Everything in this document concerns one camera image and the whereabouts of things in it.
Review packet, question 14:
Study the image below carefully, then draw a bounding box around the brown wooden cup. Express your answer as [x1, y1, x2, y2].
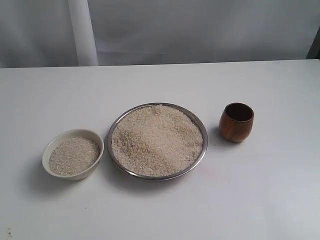
[219, 102, 255, 143]

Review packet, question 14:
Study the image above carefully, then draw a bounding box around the large steel rice plate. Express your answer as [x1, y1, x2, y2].
[105, 102, 208, 181]

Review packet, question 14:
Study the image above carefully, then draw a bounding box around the dark object at right edge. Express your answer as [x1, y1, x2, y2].
[306, 28, 320, 60]

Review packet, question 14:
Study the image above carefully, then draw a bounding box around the small white ceramic bowl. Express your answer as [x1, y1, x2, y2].
[41, 128, 104, 181]

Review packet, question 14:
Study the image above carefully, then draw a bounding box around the white pole behind table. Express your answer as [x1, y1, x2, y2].
[67, 0, 99, 66]

